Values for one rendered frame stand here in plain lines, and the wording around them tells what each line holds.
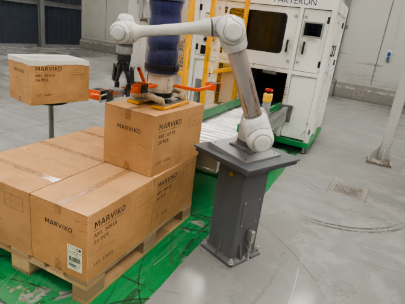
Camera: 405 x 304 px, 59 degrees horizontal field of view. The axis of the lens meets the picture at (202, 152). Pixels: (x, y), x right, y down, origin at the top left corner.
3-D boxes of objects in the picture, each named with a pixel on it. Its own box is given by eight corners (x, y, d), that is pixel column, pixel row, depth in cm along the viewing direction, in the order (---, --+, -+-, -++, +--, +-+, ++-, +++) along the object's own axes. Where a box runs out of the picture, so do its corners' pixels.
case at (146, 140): (155, 142, 295) (160, 93, 281) (197, 154, 277) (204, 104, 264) (102, 160, 244) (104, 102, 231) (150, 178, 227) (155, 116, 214)
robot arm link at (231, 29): (271, 138, 221) (280, 153, 201) (246, 146, 222) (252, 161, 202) (239, 9, 189) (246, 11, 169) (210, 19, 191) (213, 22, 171)
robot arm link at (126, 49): (123, 42, 205) (122, 53, 207) (113, 42, 197) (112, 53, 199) (136, 44, 202) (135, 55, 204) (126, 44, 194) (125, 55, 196)
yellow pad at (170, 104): (176, 100, 262) (177, 93, 260) (188, 103, 258) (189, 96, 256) (150, 107, 232) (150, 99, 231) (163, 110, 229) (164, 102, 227)
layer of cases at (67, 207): (95, 167, 330) (96, 125, 317) (191, 199, 292) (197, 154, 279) (-37, 222, 226) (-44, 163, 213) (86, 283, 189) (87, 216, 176)
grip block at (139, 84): (135, 90, 229) (136, 81, 227) (149, 93, 225) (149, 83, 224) (128, 91, 222) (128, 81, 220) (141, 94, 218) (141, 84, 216)
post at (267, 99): (247, 195, 347) (266, 92, 314) (254, 197, 344) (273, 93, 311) (244, 198, 341) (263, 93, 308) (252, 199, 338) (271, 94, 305)
